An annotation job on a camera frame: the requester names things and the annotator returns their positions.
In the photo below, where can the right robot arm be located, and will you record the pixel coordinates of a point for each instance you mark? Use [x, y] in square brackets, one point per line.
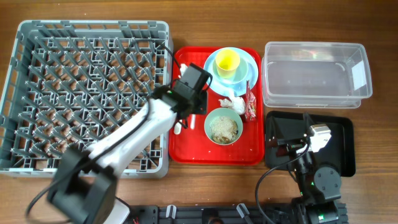
[319, 185]

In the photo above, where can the grey dishwasher rack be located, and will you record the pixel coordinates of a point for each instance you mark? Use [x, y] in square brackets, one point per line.
[72, 83]

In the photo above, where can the yellow plastic cup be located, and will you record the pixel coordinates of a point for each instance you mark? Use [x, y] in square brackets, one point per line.
[227, 62]

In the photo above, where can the light blue plate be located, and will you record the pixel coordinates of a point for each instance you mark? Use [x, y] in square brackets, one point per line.
[239, 88]

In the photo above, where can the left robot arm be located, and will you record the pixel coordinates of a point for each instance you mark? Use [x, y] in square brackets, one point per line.
[84, 186]

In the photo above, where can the rice food scraps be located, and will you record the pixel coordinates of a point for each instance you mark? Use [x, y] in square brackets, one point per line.
[223, 130]

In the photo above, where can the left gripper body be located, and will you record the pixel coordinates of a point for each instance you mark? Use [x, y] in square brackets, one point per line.
[201, 102]

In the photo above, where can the red plastic tray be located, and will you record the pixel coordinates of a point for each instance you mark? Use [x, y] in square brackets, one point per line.
[194, 147]

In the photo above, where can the black tray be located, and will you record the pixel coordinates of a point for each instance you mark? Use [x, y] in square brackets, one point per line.
[339, 152]

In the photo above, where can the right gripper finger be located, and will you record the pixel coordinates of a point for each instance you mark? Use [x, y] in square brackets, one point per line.
[271, 131]
[308, 122]

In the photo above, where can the red snack wrapper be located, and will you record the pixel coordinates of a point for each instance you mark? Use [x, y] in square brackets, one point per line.
[250, 108]

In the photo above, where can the white napkin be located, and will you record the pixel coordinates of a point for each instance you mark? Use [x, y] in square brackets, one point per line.
[236, 104]

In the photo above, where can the clear plastic bin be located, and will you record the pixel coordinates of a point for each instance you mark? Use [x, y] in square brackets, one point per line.
[315, 75]

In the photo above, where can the green bowl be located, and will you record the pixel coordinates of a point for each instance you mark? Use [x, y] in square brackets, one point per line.
[223, 112]

